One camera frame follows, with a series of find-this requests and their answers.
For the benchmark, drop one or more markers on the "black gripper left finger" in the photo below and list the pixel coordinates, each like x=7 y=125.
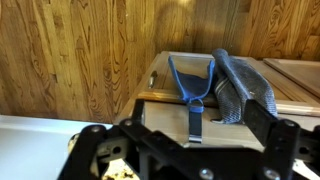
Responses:
x=86 y=150

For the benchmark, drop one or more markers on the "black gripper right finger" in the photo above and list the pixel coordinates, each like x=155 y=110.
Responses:
x=283 y=146

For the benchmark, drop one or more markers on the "blue cloth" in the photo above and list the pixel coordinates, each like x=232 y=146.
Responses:
x=191 y=85

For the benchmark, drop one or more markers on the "grey knit cloth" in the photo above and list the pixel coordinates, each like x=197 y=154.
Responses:
x=240 y=80

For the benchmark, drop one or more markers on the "wooden cabinet door under drawer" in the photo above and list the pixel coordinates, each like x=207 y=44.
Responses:
x=166 y=120

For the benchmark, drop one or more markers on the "wooden drawer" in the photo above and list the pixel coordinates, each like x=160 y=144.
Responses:
x=163 y=76

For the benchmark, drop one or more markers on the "wooden neighbouring cabinet door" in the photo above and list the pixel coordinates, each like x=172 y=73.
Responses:
x=296 y=73

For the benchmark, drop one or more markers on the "wooden base cabinet frame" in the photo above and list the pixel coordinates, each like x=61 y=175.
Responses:
x=130 y=111

